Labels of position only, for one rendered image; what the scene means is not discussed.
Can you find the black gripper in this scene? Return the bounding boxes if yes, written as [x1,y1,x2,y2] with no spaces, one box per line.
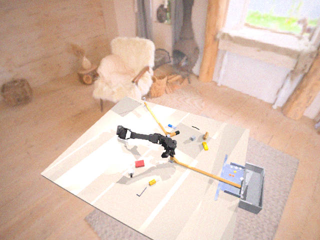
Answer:
[161,144,174,158]

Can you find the long orange l-shaped rod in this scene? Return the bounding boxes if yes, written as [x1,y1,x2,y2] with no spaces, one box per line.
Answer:
[143,97,180,138]

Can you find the red rectangular block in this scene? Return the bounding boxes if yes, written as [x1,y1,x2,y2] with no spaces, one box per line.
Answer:
[135,160,145,168]

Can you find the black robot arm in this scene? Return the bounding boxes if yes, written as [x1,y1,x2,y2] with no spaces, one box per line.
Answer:
[116,125,177,151]

